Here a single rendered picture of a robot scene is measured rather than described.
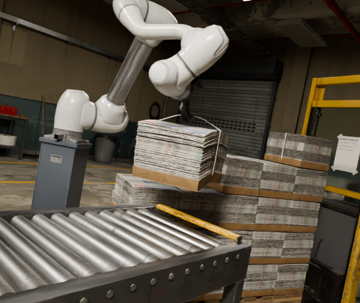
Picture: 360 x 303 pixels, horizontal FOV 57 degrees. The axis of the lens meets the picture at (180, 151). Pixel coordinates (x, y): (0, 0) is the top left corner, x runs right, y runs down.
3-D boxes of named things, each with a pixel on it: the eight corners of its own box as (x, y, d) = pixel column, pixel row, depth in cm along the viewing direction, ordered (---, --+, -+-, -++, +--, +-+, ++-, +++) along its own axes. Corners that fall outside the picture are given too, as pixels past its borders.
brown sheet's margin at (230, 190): (191, 180, 236) (192, 174, 235) (224, 183, 249) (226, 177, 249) (221, 192, 202) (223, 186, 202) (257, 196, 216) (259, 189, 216)
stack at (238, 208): (93, 297, 215) (115, 172, 211) (238, 288, 268) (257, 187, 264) (108, 333, 181) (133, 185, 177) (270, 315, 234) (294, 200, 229)
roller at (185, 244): (117, 205, 136) (108, 213, 133) (207, 247, 104) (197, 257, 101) (121, 215, 138) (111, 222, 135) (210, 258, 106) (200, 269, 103)
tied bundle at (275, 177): (226, 184, 250) (232, 154, 249) (257, 188, 263) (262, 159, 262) (258, 197, 216) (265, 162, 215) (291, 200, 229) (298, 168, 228)
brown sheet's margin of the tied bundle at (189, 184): (149, 168, 150) (150, 159, 149) (210, 182, 139) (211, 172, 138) (130, 175, 135) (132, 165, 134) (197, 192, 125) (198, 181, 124)
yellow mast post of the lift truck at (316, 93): (274, 266, 308) (312, 77, 299) (281, 266, 312) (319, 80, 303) (281, 270, 300) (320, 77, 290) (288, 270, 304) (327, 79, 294)
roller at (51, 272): (1, 229, 103) (3, 214, 103) (81, 300, 72) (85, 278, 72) (-17, 231, 100) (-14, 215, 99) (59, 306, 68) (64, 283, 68)
